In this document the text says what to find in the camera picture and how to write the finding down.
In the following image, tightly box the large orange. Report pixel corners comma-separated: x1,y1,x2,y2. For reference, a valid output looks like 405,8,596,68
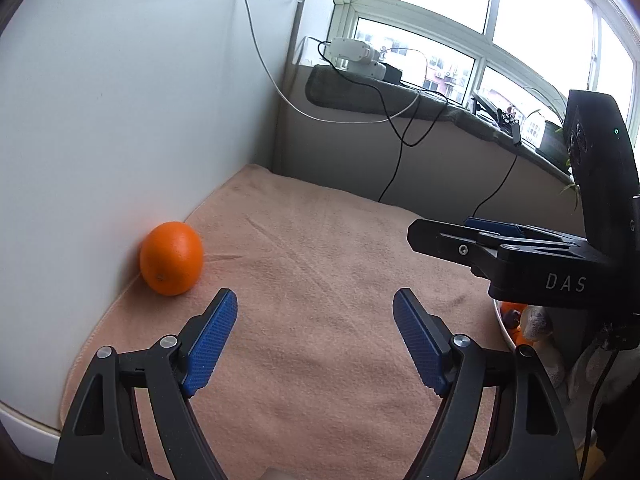
499,301,527,315

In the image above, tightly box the orange mandarin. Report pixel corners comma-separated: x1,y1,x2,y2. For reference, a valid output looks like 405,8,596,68
509,326,534,346

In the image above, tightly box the white gloved right hand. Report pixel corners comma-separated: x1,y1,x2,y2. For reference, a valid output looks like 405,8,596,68
520,306,612,448

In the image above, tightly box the floral white plate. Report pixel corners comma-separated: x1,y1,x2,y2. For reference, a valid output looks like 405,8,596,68
494,300,516,350

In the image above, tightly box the dark red cherry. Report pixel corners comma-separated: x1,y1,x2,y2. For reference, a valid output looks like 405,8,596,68
502,310,521,330

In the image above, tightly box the potted spider plant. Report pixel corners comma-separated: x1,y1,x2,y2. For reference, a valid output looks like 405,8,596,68
527,108,580,210

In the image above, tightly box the black device on sill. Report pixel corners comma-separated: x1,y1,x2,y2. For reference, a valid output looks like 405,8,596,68
471,92,518,129

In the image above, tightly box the black power adapter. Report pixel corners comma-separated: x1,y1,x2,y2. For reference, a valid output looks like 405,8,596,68
383,63,402,84

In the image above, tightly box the dark green sill cloth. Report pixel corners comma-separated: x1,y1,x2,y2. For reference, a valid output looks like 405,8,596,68
305,65,573,184

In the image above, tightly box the pink towel table cover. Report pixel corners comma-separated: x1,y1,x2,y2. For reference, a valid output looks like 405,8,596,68
66,166,504,479

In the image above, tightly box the white power strip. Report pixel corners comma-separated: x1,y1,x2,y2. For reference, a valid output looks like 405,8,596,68
326,37,386,80

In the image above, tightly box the black cable right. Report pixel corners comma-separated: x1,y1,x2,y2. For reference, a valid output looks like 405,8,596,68
472,121,524,219

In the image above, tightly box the black cable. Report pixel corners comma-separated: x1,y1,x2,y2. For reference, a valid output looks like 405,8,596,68
472,121,524,219
316,40,450,204

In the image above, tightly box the black cable left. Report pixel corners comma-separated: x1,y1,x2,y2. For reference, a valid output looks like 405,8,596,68
316,40,450,204

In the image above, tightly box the white cable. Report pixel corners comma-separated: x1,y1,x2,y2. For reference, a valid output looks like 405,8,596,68
236,0,432,125

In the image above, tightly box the white window frame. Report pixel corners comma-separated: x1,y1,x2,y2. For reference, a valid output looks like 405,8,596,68
329,0,639,142

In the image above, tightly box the medium orange by wall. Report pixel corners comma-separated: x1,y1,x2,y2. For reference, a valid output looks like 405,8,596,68
139,221,204,297

